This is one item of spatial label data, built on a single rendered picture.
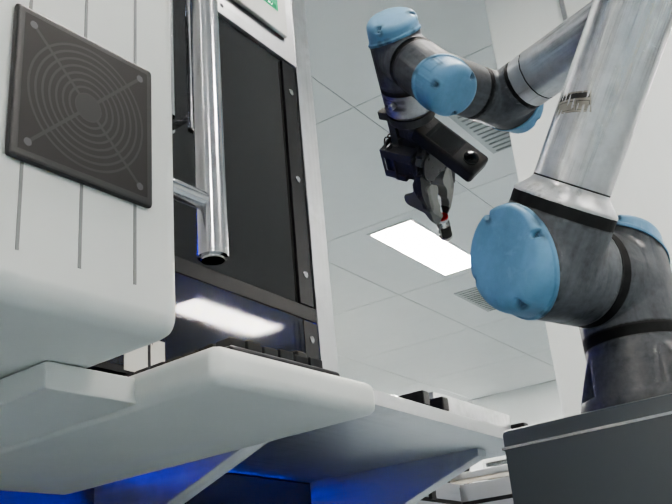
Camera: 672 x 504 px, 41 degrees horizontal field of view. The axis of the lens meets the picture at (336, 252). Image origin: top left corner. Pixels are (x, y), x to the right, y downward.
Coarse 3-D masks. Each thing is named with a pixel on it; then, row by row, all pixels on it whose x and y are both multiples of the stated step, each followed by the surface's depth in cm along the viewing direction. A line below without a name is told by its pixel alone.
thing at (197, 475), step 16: (256, 448) 110; (192, 464) 112; (208, 464) 111; (224, 464) 110; (128, 480) 118; (144, 480) 116; (160, 480) 115; (176, 480) 113; (192, 480) 112; (208, 480) 112; (96, 496) 121; (112, 496) 119; (128, 496) 117; (144, 496) 116; (160, 496) 114; (176, 496) 113; (192, 496) 114
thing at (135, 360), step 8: (152, 344) 139; (160, 344) 140; (136, 352) 136; (144, 352) 137; (152, 352) 138; (160, 352) 140; (128, 360) 134; (136, 360) 135; (144, 360) 136; (152, 360) 138; (160, 360) 139; (128, 368) 133; (136, 368) 135
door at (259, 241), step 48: (240, 48) 189; (240, 96) 183; (192, 144) 165; (240, 144) 178; (240, 192) 173; (288, 192) 187; (192, 240) 156; (240, 240) 168; (288, 240) 182; (288, 288) 177
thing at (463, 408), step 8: (432, 392) 130; (448, 400) 134; (456, 400) 136; (456, 408) 135; (464, 408) 137; (472, 408) 140; (480, 408) 142; (472, 416) 139; (480, 416) 141; (488, 416) 144; (496, 416) 146; (504, 416) 149; (496, 424) 145; (504, 424) 148
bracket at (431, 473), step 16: (400, 464) 152; (416, 464) 150; (432, 464) 149; (448, 464) 147; (464, 464) 146; (320, 480) 161; (336, 480) 159; (352, 480) 157; (368, 480) 155; (384, 480) 153; (400, 480) 151; (416, 480) 150; (432, 480) 148; (448, 480) 149; (320, 496) 160; (336, 496) 158; (352, 496) 156; (368, 496) 154; (384, 496) 152; (400, 496) 151; (416, 496) 149
